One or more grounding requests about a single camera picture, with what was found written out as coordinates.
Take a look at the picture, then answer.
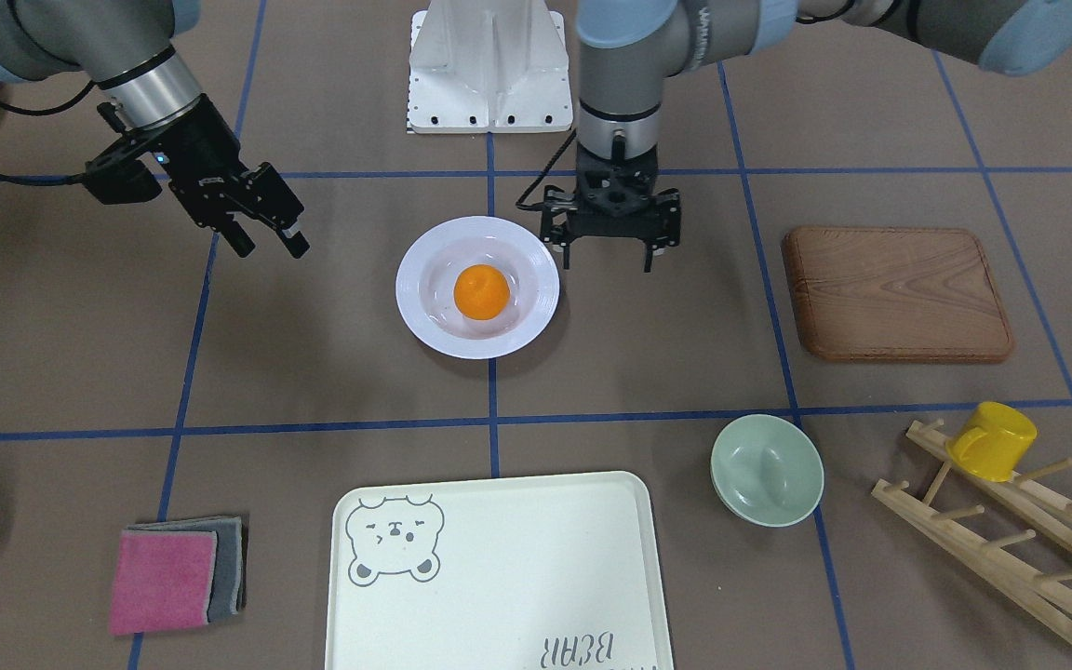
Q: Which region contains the white plate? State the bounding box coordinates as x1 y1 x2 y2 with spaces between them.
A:
394 215 560 360

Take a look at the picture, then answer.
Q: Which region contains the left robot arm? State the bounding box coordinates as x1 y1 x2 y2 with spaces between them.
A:
517 1 1072 272

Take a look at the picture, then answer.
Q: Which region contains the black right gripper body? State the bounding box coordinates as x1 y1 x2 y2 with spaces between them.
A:
96 94 267 229

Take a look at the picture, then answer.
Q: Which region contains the pink cloth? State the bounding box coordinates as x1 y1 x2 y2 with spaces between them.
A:
108 528 218 636

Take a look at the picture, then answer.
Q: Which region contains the wooden dish rack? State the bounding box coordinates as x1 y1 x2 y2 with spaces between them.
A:
870 420 1072 646

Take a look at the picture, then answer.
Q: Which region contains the orange fruit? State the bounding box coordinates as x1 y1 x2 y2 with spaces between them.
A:
452 264 511 321

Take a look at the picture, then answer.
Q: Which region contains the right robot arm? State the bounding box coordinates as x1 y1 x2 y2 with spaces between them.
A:
0 1 309 258

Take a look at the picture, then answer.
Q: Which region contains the wooden cutting board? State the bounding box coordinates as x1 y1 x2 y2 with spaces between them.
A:
780 226 1015 364

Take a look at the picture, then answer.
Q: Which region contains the grey cloth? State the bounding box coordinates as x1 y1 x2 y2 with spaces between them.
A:
123 515 244 624

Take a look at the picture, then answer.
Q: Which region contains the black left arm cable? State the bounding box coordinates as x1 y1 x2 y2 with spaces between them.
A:
516 140 583 213

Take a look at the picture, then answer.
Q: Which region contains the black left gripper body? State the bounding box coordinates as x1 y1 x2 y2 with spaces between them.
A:
539 149 682 248

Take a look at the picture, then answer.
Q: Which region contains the cream bear tray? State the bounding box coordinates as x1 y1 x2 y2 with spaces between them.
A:
324 471 674 669

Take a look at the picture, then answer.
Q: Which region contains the green bowl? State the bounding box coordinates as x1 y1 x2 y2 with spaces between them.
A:
709 414 825 528

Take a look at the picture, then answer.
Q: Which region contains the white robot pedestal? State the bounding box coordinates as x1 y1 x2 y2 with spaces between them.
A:
406 1 574 133

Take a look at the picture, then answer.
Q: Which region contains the yellow cup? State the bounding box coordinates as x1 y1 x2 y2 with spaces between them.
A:
947 400 1039 482

